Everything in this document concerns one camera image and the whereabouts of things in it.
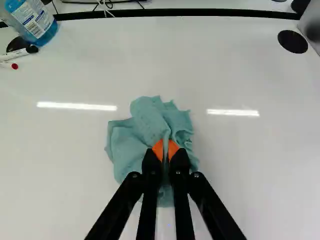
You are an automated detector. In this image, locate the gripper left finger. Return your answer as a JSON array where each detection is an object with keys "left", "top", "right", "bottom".
[{"left": 84, "top": 139, "right": 166, "bottom": 240}]

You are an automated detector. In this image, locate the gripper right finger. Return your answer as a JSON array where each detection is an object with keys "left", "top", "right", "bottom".
[{"left": 167, "top": 139, "right": 248, "bottom": 240}]

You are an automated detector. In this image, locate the green towel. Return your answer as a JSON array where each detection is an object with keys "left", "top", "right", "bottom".
[{"left": 104, "top": 94, "right": 200, "bottom": 209}]

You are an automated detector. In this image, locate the white table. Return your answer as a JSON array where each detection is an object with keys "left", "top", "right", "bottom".
[{"left": 0, "top": 14, "right": 320, "bottom": 240}]

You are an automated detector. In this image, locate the red capped marker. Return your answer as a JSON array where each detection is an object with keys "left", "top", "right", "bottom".
[{"left": 0, "top": 62, "right": 20, "bottom": 71}]

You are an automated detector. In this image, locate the black capped marker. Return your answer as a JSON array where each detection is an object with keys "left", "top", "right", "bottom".
[{"left": 0, "top": 44, "right": 40, "bottom": 64}]

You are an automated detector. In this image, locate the blue liquid spray bottle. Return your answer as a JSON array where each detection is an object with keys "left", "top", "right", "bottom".
[{"left": 0, "top": 0, "right": 59, "bottom": 48}]

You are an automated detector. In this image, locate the grey box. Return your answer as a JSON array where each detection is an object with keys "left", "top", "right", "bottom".
[{"left": 296, "top": 0, "right": 320, "bottom": 56}]

